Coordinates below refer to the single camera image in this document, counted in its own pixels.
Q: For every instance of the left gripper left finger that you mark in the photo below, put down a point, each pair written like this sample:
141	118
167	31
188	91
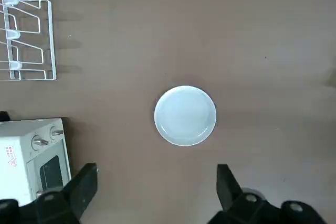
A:
78	187

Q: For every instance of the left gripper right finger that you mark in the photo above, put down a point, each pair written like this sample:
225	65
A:
227	187

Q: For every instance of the larger grey dish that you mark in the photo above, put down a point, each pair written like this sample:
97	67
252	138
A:
185	116

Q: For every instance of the white toaster oven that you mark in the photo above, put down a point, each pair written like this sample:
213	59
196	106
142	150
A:
15	142

